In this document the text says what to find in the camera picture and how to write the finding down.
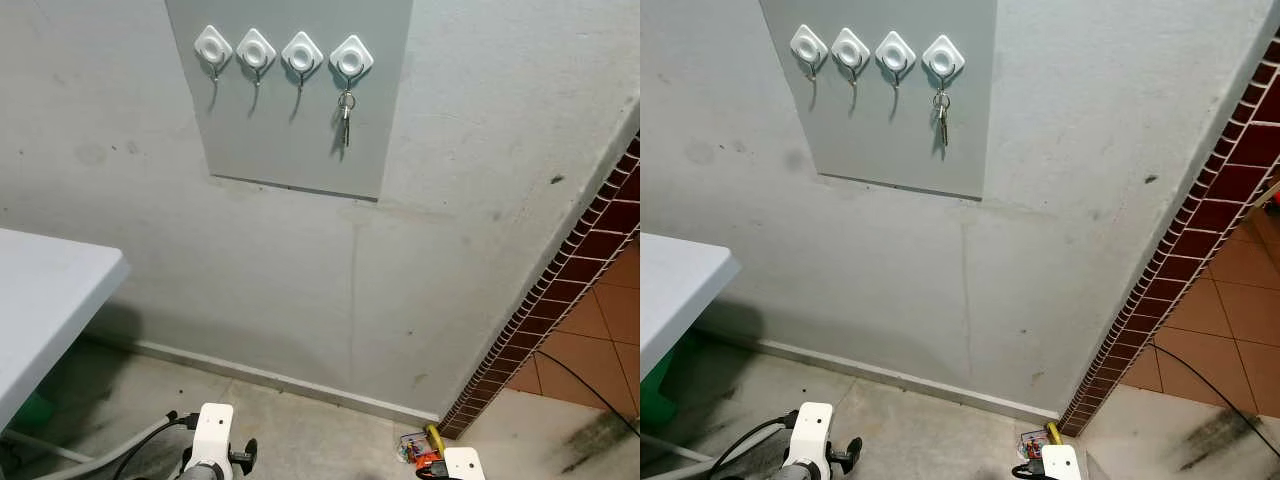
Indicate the grey hook board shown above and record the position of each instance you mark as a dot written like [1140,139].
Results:
[290,140]
[880,140]

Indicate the dark red tile skirting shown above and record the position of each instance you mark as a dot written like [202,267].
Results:
[600,240]
[1230,180]

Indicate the white diamond wall hook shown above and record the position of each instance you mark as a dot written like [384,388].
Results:
[895,52]
[255,50]
[943,57]
[808,45]
[212,46]
[850,48]
[302,53]
[351,58]

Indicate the white table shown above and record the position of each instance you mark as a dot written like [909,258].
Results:
[680,290]
[45,300]

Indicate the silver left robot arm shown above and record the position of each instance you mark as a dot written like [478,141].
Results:
[207,474]
[805,474]

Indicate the green bin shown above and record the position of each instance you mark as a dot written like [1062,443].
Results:
[30,412]
[655,390]

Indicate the white table leg bar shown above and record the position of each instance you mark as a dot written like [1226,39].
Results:
[668,447]
[45,447]

